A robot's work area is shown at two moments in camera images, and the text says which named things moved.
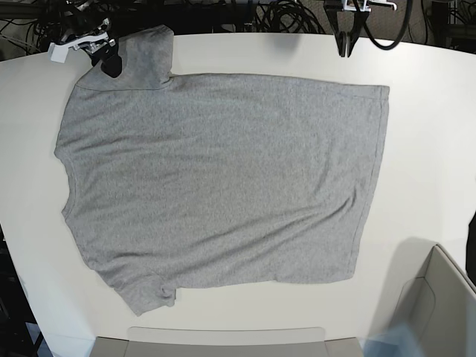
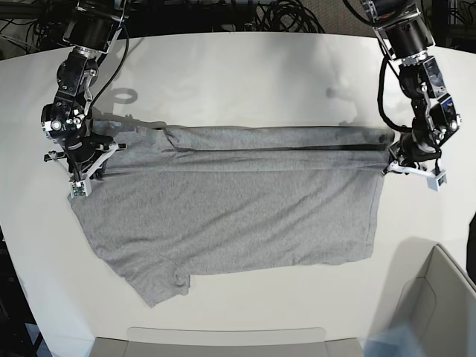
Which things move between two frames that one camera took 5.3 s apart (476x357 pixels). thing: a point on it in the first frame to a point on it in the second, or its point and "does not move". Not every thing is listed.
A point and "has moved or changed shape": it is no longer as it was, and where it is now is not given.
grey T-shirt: x=184 y=181 has moved or changed shape
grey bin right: x=439 y=308 does not move
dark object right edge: x=471 y=249 does not move
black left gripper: x=82 y=22 to x=80 y=149
